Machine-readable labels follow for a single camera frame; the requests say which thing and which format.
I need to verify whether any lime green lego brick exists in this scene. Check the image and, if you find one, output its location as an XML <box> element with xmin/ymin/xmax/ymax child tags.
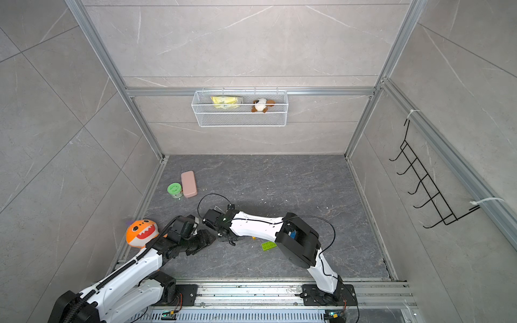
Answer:
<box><xmin>261</xmin><ymin>242</ymin><xmax>277</xmax><ymax>251</ymax></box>

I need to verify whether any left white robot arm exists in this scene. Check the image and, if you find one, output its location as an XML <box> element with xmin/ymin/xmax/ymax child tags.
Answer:
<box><xmin>48</xmin><ymin>215</ymin><xmax>215</xmax><ymax>322</ymax></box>

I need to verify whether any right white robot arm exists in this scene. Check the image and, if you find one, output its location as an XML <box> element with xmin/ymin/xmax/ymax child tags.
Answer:
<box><xmin>203</xmin><ymin>208</ymin><xmax>339</xmax><ymax>294</ymax></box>

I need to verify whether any orange shark plush toy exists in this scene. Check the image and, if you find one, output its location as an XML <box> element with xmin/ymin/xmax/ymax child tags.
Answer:
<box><xmin>125</xmin><ymin>219</ymin><xmax>159</xmax><ymax>248</ymax></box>

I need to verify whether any pink rectangular case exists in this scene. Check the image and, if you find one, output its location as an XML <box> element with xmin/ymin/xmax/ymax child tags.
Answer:
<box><xmin>181</xmin><ymin>171</ymin><xmax>198</xmax><ymax>198</ymax></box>

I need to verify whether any brown white plush toy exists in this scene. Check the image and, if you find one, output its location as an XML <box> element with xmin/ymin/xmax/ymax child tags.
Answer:
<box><xmin>251</xmin><ymin>98</ymin><xmax>275</xmax><ymax>113</ymax></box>

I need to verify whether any yellow packet in basket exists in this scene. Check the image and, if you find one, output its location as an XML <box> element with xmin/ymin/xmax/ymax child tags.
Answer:
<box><xmin>211</xmin><ymin>96</ymin><xmax>243</xmax><ymax>110</ymax></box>

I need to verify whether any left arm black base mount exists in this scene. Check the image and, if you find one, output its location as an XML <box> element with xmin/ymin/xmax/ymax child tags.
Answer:
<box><xmin>154</xmin><ymin>284</ymin><xmax>198</xmax><ymax>307</ymax></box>

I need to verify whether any white wire wall basket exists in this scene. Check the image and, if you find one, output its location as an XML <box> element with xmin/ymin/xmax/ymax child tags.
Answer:
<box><xmin>191</xmin><ymin>89</ymin><xmax>289</xmax><ymax>127</ymax></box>

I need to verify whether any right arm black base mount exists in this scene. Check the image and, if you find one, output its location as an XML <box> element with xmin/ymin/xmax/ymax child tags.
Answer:
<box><xmin>298</xmin><ymin>282</ymin><xmax>358</xmax><ymax>307</ymax></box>

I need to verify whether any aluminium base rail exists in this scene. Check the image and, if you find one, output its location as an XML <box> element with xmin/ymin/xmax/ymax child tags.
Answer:
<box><xmin>127</xmin><ymin>278</ymin><xmax>424</xmax><ymax>322</ymax></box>

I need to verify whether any black wire hook rack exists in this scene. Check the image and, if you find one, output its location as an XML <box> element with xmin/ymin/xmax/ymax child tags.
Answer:
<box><xmin>389</xmin><ymin>119</ymin><xmax>481</xmax><ymax>230</ymax></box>

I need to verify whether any aluminium corner frame post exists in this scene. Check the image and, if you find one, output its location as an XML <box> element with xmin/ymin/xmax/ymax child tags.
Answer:
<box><xmin>65</xmin><ymin>0</ymin><xmax>165</xmax><ymax>162</ymax></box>

